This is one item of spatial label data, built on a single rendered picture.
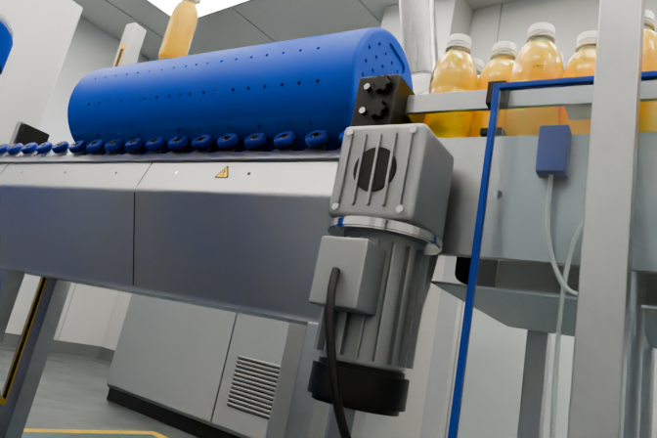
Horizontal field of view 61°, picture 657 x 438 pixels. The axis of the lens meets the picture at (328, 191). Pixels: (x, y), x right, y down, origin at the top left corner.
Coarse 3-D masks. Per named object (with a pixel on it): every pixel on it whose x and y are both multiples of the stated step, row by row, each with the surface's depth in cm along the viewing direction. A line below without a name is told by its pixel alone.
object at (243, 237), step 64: (0, 192) 151; (64, 192) 135; (128, 192) 122; (192, 192) 112; (256, 192) 103; (320, 192) 96; (0, 256) 151; (64, 256) 135; (128, 256) 122; (192, 256) 112; (256, 256) 103
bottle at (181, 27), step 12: (192, 0) 158; (180, 12) 154; (192, 12) 155; (168, 24) 154; (180, 24) 153; (192, 24) 155; (168, 36) 152; (180, 36) 152; (192, 36) 156; (168, 48) 151; (180, 48) 152
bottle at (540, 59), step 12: (540, 36) 83; (528, 48) 82; (540, 48) 81; (552, 48) 81; (516, 60) 83; (528, 60) 81; (540, 60) 80; (552, 60) 80; (516, 72) 82; (528, 72) 80; (540, 72) 79; (552, 72) 80
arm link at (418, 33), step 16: (400, 0) 159; (416, 0) 155; (432, 0) 156; (400, 16) 159; (416, 16) 154; (432, 16) 155; (416, 32) 153; (432, 32) 154; (416, 48) 152; (432, 48) 153; (416, 64) 152; (432, 64) 152; (416, 80) 148
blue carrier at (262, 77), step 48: (240, 48) 126; (288, 48) 114; (336, 48) 106; (384, 48) 111; (96, 96) 142; (144, 96) 131; (192, 96) 123; (240, 96) 115; (288, 96) 108; (336, 96) 103; (144, 144) 135; (240, 144) 120; (336, 144) 107
